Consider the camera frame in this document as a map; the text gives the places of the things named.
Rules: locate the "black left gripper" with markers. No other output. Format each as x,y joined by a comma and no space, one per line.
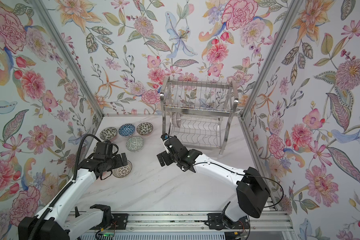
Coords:
120,161

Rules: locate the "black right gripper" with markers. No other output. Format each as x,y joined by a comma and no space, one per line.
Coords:
165,156

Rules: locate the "brown mandala pattern bowl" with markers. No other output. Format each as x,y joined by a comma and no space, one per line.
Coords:
123,171

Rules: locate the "two-tier steel dish rack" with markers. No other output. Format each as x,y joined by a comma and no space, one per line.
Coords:
207,108

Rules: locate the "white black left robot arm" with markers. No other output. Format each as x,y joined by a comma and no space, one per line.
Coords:
50,223

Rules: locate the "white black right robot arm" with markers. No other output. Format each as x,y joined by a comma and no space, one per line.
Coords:
252,192

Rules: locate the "pale green pattern bowl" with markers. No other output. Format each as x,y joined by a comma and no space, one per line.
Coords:
135,144

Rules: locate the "green leaf pattern bowl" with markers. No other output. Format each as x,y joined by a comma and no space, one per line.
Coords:
109,134

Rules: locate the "blue pattern bowl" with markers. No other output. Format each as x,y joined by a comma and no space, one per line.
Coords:
127,130

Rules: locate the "dark speckled bowl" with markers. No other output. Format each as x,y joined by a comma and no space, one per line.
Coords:
145,129

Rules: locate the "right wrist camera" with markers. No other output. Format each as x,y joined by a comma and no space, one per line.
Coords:
164,137

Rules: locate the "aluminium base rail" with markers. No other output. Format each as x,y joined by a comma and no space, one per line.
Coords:
133,222

